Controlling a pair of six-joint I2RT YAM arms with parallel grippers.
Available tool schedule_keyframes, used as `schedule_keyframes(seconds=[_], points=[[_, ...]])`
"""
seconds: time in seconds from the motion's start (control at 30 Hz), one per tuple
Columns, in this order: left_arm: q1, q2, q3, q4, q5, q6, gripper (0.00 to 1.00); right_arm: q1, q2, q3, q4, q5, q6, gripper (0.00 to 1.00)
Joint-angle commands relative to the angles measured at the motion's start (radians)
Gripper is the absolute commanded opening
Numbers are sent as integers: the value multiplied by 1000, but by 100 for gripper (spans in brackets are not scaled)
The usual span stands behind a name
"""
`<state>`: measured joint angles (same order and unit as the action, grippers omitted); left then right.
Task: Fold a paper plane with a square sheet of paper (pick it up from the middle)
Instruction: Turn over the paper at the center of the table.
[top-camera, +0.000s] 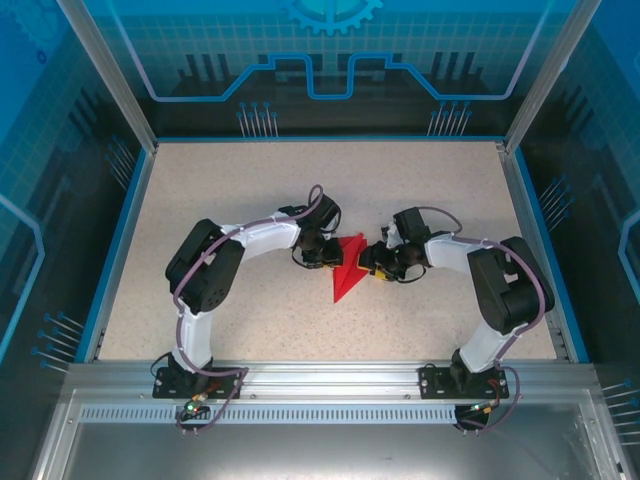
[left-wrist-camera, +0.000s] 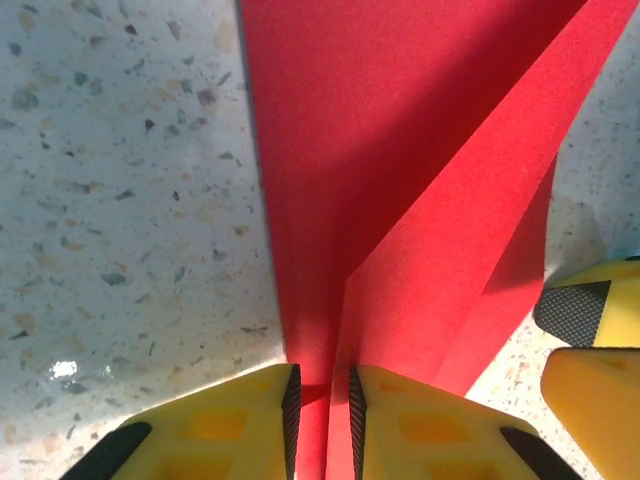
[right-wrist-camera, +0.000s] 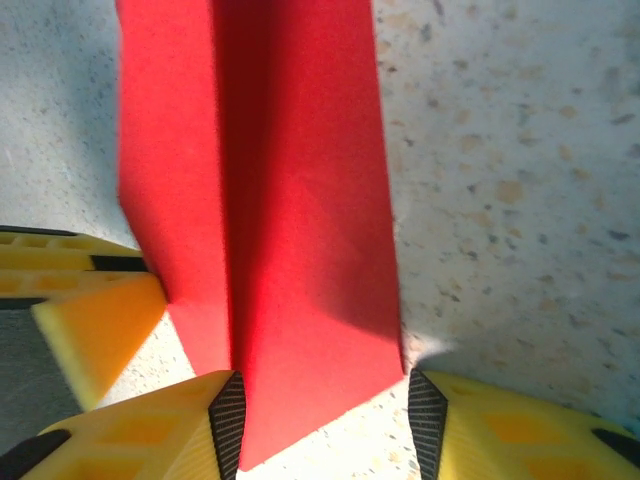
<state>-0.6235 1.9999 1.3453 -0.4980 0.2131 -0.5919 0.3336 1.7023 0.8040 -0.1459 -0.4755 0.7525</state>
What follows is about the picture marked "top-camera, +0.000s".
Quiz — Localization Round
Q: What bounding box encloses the aluminium frame post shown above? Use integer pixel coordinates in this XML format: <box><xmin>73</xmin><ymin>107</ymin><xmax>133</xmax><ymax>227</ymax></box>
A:
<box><xmin>502</xmin><ymin>0</ymin><xmax>592</xmax><ymax>154</ymax></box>
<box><xmin>57</xmin><ymin>0</ymin><xmax>160</xmax><ymax>154</ymax></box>

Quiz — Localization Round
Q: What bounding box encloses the slotted grey cable duct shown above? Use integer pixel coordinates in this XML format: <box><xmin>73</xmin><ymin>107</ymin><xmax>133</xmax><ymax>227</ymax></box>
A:
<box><xmin>78</xmin><ymin>405</ymin><xmax>570</xmax><ymax>426</ymax></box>

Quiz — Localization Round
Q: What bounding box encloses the black machine base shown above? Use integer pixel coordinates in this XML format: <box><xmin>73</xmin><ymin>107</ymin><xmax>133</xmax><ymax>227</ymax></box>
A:
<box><xmin>66</xmin><ymin>360</ymin><xmax>597</xmax><ymax>404</ymax></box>

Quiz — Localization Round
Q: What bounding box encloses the red paper sheet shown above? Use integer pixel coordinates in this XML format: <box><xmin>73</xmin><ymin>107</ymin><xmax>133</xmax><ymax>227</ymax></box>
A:
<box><xmin>331</xmin><ymin>232</ymin><xmax>370</xmax><ymax>305</ymax></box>

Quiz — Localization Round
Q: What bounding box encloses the grey sheet metal panel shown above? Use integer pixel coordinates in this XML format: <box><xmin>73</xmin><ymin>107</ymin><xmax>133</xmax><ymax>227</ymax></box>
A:
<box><xmin>29</xmin><ymin>389</ymin><xmax>629</xmax><ymax>480</ymax></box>

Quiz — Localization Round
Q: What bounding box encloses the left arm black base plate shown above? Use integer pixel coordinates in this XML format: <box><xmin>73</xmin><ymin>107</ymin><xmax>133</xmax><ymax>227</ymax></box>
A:
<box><xmin>152</xmin><ymin>366</ymin><xmax>247</xmax><ymax>401</ymax></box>

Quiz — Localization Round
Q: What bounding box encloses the aluminium side rail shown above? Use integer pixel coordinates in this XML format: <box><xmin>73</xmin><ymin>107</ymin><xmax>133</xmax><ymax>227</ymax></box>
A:
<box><xmin>497</xmin><ymin>141</ymin><xmax>576</xmax><ymax>362</ymax></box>
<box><xmin>82</xmin><ymin>141</ymin><xmax>160</xmax><ymax>364</ymax></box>

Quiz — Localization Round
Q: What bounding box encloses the right gripper thin black wire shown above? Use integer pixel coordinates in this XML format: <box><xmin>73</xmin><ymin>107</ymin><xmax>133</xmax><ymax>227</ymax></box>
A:
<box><xmin>394</xmin><ymin>264</ymin><xmax>429</xmax><ymax>285</ymax></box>

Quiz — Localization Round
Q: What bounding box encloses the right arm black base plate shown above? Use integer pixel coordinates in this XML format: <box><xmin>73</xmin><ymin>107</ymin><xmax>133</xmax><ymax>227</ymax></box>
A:
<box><xmin>418</xmin><ymin>364</ymin><xmax>511</xmax><ymax>401</ymax></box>

